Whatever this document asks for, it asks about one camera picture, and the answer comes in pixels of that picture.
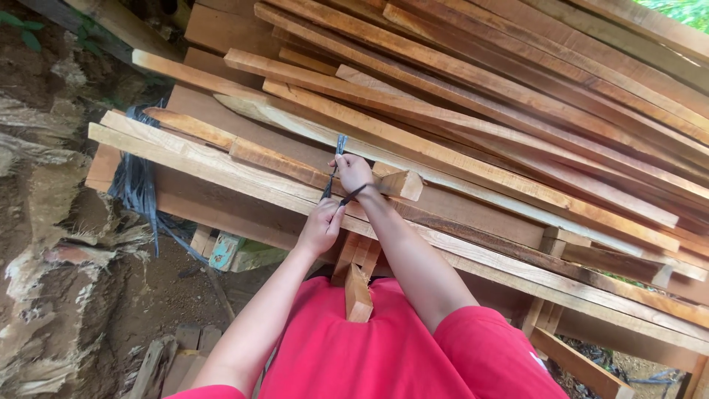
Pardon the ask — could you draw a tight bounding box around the green leafy plant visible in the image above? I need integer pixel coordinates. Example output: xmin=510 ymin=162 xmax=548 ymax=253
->
xmin=0 ymin=10 xmax=46 ymax=54

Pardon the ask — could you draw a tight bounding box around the person's left hand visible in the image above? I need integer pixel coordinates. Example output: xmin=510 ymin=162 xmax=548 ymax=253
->
xmin=298 ymin=197 xmax=347 ymax=258

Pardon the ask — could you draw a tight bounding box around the heap of weathered wood scraps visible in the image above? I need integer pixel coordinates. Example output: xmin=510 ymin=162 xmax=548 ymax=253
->
xmin=123 ymin=324 xmax=223 ymax=399

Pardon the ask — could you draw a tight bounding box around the short wooden batten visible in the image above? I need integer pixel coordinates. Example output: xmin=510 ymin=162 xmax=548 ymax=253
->
xmin=344 ymin=263 xmax=374 ymax=324

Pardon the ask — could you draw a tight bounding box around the green foliage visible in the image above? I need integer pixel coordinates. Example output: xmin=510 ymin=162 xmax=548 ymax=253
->
xmin=633 ymin=0 xmax=709 ymax=35

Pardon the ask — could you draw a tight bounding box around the person's red shirt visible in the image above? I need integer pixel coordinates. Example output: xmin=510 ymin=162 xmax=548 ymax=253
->
xmin=165 ymin=275 xmax=571 ymax=399

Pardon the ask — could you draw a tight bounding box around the small wooden block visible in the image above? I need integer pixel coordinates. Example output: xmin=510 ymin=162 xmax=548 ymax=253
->
xmin=372 ymin=162 xmax=424 ymax=202

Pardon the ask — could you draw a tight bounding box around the person's right hand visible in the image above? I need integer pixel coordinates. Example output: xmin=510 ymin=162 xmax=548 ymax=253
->
xmin=328 ymin=153 xmax=377 ymax=196

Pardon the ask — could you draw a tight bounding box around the wooden support frame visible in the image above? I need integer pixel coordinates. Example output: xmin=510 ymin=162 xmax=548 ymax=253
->
xmin=520 ymin=298 xmax=709 ymax=399

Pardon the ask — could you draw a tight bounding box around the pile of wooden planks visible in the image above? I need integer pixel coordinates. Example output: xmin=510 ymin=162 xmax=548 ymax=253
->
xmin=86 ymin=0 xmax=709 ymax=355

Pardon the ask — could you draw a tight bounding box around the bundle of black plastic straps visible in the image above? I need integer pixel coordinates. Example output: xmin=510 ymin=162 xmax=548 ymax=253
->
xmin=107 ymin=101 xmax=212 ymax=267

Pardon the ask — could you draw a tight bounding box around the green painted wood block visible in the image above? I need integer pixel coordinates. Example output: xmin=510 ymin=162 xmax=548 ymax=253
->
xmin=209 ymin=232 xmax=289 ymax=274

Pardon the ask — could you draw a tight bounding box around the thin black plastic strap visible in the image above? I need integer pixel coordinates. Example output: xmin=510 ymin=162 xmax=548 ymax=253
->
xmin=320 ymin=133 xmax=369 ymax=208

